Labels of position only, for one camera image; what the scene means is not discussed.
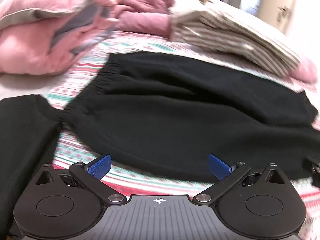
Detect black folded garment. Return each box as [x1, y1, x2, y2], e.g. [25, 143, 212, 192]
[0, 94, 66, 235]

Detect window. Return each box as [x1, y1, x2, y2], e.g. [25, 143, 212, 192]
[239, 0, 264, 14]

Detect plain white mattress cover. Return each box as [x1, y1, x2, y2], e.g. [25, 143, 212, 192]
[0, 74, 75, 100]

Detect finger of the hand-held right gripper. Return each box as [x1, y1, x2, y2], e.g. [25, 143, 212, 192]
[303, 156, 320, 180]

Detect light pink fleece blanket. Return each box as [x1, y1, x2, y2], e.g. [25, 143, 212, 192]
[0, 0, 119, 77]

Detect black pants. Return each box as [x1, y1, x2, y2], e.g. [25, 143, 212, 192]
[61, 52, 320, 183]

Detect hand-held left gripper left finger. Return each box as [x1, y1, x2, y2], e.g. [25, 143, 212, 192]
[35, 154, 127, 205]

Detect patterned knit-print bed sheet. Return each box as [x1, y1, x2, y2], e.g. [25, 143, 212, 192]
[46, 31, 320, 240]

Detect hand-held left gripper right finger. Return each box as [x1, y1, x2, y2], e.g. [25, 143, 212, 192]
[194, 154, 286, 204]

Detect beige striped duvet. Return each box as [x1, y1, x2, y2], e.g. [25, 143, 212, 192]
[169, 0, 318, 85]

